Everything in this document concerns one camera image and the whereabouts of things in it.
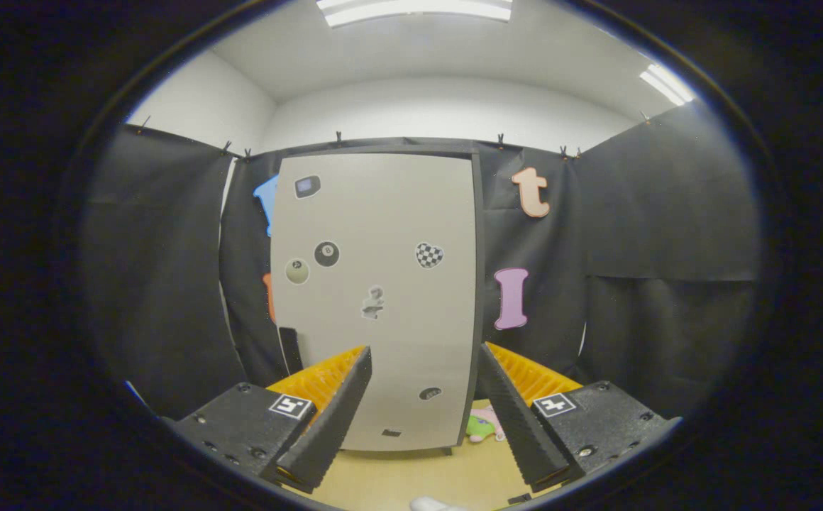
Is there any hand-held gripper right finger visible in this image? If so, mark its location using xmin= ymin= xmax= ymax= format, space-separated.
xmin=477 ymin=342 xmax=683 ymax=495

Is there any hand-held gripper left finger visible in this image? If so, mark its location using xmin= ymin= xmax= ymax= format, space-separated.
xmin=163 ymin=345 xmax=374 ymax=495

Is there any dark grey shoe cabinet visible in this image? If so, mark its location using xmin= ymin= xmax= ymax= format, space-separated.
xmin=270 ymin=142 xmax=487 ymax=456

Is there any grey shoe cabinet door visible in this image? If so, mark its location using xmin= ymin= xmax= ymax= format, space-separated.
xmin=270 ymin=153 xmax=476 ymax=453

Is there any pink and green plush toy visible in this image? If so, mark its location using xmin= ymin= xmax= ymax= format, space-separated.
xmin=465 ymin=407 xmax=506 ymax=444

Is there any black backdrop cloth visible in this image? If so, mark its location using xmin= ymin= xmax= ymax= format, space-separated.
xmin=82 ymin=99 xmax=763 ymax=419

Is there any short ceiling light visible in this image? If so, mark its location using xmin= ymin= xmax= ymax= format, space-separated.
xmin=640 ymin=64 xmax=697 ymax=107

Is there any long ceiling light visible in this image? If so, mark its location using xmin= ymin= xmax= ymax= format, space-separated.
xmin=316 ymin=0 xmax=514 ymax=28

